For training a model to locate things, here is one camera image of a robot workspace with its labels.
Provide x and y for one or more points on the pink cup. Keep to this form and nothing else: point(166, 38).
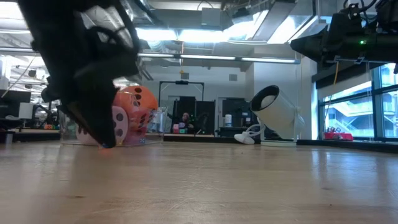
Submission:
point(175, 128)

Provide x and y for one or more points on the large pink foam die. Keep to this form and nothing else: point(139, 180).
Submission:
point(121, 124)

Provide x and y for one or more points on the clear plastic box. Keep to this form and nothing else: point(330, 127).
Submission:
point(155, 124)

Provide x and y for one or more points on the white bottle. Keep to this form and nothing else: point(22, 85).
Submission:
point(228, 120)

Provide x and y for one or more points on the black gantry frame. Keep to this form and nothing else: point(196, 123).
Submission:
point(182, 82)

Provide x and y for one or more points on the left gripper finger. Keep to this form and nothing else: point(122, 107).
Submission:
point(73, 113)
point(96, 105)

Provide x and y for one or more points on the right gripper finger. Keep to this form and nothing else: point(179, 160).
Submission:
point(311, 46)

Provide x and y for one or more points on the person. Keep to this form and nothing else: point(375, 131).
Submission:
point(186, 121)

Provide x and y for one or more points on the large red foam die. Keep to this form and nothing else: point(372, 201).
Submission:
point(135, 137)

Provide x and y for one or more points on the white cylindrical projector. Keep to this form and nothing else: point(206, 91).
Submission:
point(280, 118)

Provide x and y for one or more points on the large orange foam die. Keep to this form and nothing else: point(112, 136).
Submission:
point(146, 98)

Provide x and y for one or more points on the red tray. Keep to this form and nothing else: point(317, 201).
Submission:
point(339, 136)

